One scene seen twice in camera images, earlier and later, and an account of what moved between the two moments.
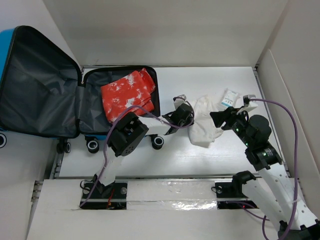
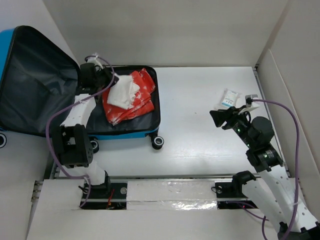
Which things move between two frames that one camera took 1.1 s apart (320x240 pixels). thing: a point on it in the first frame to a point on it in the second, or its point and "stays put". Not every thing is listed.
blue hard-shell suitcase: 42,94 stays put
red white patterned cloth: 134,90 stays put
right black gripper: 229,114 stays put
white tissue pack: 229,97 stays put
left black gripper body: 186,122 to 104,77
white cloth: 205,129 to 122,93
